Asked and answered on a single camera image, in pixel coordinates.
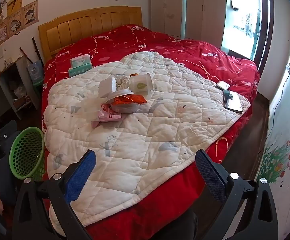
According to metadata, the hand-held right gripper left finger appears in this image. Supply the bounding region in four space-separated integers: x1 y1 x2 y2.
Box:
12 149 97 240

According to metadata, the yellow wall poster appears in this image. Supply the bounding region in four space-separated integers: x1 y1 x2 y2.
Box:
7 0 24 16

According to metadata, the wooden headboard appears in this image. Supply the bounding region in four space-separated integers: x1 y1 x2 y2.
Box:
38 6 143 63

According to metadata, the white power bank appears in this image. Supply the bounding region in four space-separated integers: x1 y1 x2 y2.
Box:
215 81 231 90

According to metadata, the character wall poster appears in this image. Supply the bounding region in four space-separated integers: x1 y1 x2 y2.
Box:
8 12 25 35
0 21 10 48
22 0 39 27

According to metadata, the white bedside shelf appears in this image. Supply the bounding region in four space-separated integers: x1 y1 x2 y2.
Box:
0 55 42 120

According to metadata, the green plastic basket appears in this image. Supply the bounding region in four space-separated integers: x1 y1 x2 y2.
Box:
9 127 45 179

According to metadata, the white green tissue pack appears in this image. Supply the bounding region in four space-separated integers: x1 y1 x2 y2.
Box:
69 54 92 68

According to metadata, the crumpled beige wrapper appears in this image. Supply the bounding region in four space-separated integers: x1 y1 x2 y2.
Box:
116 76 130 90

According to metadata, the blue paper bag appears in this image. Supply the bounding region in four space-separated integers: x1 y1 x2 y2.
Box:
27 60 44 84

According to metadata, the teal tissue pack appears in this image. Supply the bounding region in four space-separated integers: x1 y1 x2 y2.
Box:
68 64 93 78

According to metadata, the red brown stick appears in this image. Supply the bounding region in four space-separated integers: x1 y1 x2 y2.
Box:
19 47 33 63

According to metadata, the white quilted mat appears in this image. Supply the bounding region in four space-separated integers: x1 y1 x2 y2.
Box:
45 51 251 228

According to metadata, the red snack packet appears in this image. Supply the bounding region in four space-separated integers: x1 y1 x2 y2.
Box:
111 94 148 105

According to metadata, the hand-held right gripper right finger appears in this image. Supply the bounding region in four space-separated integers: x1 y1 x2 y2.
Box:
195 149 279 240

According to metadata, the dark framed window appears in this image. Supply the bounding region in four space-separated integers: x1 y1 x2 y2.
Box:
221 0 275 68

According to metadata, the white round lid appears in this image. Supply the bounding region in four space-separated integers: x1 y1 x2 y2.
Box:
106 89 135 103

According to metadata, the dark long stick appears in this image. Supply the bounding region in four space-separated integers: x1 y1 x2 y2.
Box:
32 37 45 66

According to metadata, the black smartphone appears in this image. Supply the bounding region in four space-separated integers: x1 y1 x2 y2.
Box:
222 89 243 113

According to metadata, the pink packet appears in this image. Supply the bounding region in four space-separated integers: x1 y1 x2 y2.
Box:
92 104 122 128

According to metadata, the thin wall cable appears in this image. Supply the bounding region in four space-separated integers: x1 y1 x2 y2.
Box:
267 72 289 142

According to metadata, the white paper cup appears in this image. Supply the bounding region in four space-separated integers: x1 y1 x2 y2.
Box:
129 73 153 93

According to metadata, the flower wall sticker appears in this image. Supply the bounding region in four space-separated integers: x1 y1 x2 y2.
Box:
256 140 290 184

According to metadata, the white wardrobe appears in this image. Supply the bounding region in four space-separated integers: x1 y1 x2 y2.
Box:
150 0 226 48

